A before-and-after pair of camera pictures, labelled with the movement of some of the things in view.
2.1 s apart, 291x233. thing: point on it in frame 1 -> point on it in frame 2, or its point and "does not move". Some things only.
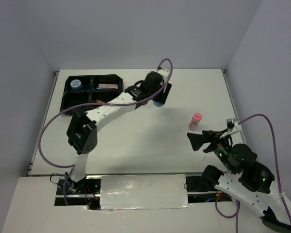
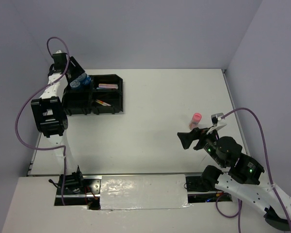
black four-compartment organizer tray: [89, 89] does not move
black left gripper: [161, 97] -> [77, 69]
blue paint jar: [157, 104] -> [84, 78]
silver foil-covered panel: [143, 191] does not move
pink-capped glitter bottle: [193, 124] does not move
